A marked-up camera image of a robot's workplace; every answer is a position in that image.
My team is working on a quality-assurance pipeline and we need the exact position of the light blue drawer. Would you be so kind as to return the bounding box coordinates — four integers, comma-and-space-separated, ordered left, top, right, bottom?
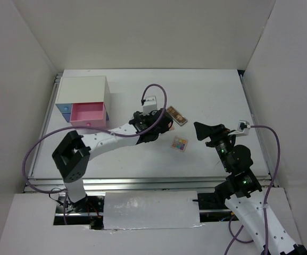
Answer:
56, 103, 72, 114

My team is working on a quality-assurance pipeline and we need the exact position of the colorful eyeshadow palette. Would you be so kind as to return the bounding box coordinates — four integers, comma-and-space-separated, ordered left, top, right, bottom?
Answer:
171, 135, 188, 152

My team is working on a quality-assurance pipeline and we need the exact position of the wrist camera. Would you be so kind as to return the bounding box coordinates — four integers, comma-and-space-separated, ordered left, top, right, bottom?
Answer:
142, 96, 157, 115
228, 120, 251, 137

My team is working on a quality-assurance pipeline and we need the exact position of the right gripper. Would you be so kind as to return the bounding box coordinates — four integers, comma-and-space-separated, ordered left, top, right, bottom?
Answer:
193, 121, 236, 172

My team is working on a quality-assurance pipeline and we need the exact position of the long brown eyeshadow palette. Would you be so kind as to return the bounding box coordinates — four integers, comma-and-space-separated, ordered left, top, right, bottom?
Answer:
166, 106, 187, 126

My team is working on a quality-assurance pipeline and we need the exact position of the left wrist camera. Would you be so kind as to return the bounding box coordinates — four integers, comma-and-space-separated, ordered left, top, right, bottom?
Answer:
142, 96, 157, 115

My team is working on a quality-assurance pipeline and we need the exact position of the pink drawer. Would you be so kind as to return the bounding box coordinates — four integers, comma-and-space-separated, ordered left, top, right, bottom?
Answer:
70, 103, 107, 128

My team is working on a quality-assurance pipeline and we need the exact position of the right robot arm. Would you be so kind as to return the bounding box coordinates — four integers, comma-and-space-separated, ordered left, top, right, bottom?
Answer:
194, 121, 307, 254

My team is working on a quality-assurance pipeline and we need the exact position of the dark blue drawer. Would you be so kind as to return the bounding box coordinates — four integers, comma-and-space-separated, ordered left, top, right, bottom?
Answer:
62, 113, 71, 123

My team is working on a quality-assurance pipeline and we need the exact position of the white foam board cover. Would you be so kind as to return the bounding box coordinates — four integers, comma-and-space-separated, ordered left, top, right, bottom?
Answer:
103, 191, 201, 230

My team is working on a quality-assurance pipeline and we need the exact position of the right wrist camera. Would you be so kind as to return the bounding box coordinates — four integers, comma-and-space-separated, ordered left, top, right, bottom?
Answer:
228, 120, 251, 137

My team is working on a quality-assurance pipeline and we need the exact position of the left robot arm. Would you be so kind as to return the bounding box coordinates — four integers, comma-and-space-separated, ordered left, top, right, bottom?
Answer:
52, 109, 173, 212

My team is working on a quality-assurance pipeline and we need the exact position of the white drawer cabinet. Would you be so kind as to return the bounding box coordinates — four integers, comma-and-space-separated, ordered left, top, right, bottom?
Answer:
55, 76, 111, 122

